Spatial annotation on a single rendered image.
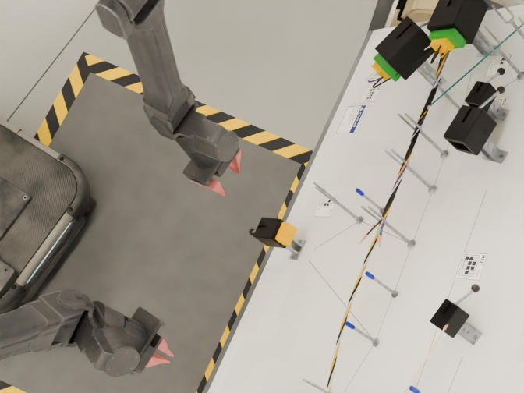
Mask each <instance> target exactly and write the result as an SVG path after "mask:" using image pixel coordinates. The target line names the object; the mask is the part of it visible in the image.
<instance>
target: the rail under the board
mask: <svg viewBox="0 0 524 393"><path fill-rule="evenodd" d="M372 33H373V31H372V30H369V31H368V33H367V36H366V38H365V40H364V42H363V45H362V47H361V49H360V50H359V53H358V55H357V57H356V60H355V61H354V63H353V66H352V68H351V70H350V72H349V75H348V77H347V79H346V81H345V84H344V86H343V88H342V90H341V92H340V94H339V96H338V99H337V101H336V102H335V106H334V107H333V109H332V111H331V114H330V116H329V118H328V120H327V122H326V125H325V127H324V129H323V131H322V133H321V135H320V138H319V140H318V141H317V145H316V146H315V148H314V150H313V153H312V155H311V157H310V159H309V161H308V164H307V166H306V168H305V170H304V172H303V175H302V177H301V179H300V180H299V184H298V186H297V187H296V190H295V192H294V194H293V196H292V199H291V200H290V202H289V205H288V207H287V209H286V211H285V214H284V216H283V218H282V220H283V221H284V222H286V220H287V218H288V216H289V214H290V212H291V209H292V207H293V205H294V203H295V201H296V198H297V196H298V195H299V191H300V190H301V188H302V186H303V183H304V181H305V179H306V177H307V175H308V172H309V170H310V168H311V166H312V164H313V161H314V159H315V157H316V156H317V152H318V151H319V149H320V146H321V144H322V142H323V140H324V138H325V135H326V133H327V131H328V129H329V126H330V124H331V122H332V120H333V118H334V116H335V113H336V111H337V110H338V106H339V105H340V103H341V101H342V98H343V96H344V94H345V92H346V90H347V87H348V85H349V83H350V81H351V79H352V76H353V74H354V72H355V71H356V67H357V66H358V64H359V60H360V59H361V57H362V55H363V53H364V50H365V48H366V46H367V44H368V41H369V39H370V37H371V35H372ZM273 249H274V247H273V246H269V248H268V250H267V253H266V255H265V257H264V259H263V261H262V264H261V266H260V268H259V270H258V272H257V275H256V277H255V278H254V280H253V284H252V285H251V287H250V290H249V292H248V294H247V296H246V298H245V300H244V303H243V305H242V307H241V309H240V311H239V314H238V316H237V318H236V319H235V323H234V324H233V326H232V329H231V331H230V333H229V335H228V337H227V339H226V341H225V344H224V346H223V348H222V350H221V353H220V355H219V357H218V359H217V362H216V364H215V365H214V368H213V370H212V372H211V375H210V376H209V378H208V380H207V383H206V385H205V387H204V389H203V392H202V393H208V390H209V388H210V386H211V384H212V382H213V379H214V377H215V375H216V373H217V371H218V368H219V366H220V365H221V361H222V360H223V358H224V356H225V353H226V351H227V349H228V347H229V345H230V342H231V340H232V338H233V336H234V334H235V331H236V329H237V327H238V326H239V322H240V321H241V319H242V317H243V314H244V312H245V310H246V308H247V305H248V303H249V301H250V299H251V297H252V294H253V292H254V290H255V288H256V286H257V283H258V281H259V280H260V276H261V275H262V273H263V271H264V268H265V266H266V264H267V262H268V260H269V257H270V255H271V253H272V251H273Z"/></svg>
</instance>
